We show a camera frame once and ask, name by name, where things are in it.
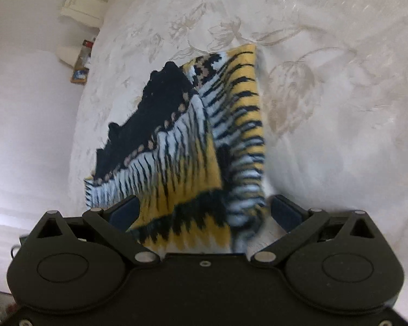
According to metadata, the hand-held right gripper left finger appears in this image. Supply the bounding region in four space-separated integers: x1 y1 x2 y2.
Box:
27 195 160 267

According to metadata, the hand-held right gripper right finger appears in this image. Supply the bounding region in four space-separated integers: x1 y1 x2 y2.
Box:
250 195 383 267

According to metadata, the black yellow white knit sweater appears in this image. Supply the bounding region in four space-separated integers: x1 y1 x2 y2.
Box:
84 43 287 255

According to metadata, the white floral bedspread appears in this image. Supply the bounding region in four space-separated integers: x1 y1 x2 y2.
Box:
68 0 408 313

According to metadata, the blue and brown book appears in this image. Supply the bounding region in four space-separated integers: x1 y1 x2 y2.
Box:
70 67 90 85

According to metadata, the white nightstand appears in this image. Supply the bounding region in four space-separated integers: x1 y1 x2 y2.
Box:
56 37 96 85

